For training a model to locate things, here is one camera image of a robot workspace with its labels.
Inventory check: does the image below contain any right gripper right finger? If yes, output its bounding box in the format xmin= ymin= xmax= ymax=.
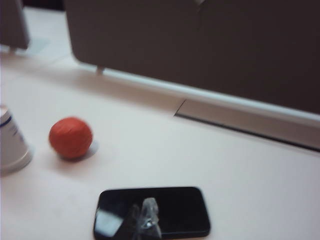
xmin=140 ymin=197 xmax=163 ymax=240

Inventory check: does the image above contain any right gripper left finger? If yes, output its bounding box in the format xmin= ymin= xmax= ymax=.
xmin=123 ymin=203 xmax=142 ymax=240

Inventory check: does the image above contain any white paper cup blue band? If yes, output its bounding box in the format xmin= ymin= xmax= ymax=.
xmin=0 ymin=152 xmax=34 ymax=177
xmin=0 ymin=105 xmax=32 ymax=163

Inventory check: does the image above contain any black smartphone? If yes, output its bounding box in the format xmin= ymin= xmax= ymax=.
xmin=92 ymin=186 xmax=212 ymax=240

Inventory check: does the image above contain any wide brown desk divider panel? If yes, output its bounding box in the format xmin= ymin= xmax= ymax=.
xmin=63 ymin=0 xmax=320 ymax=115

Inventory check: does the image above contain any desk cable slot cover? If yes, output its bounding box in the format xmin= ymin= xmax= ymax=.
xmin=172 ymin=98 xmax=320 ymax=153

